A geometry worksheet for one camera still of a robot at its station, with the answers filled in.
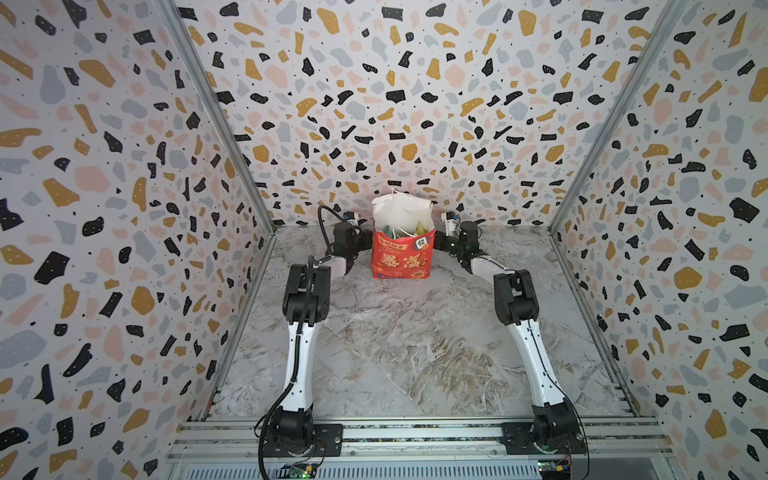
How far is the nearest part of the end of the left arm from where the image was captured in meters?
0.96

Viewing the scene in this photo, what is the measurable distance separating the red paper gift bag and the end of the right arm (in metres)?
0.08

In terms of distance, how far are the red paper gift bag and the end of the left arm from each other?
0.14ft

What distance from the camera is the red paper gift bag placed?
896 mm

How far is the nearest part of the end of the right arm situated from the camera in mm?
1054
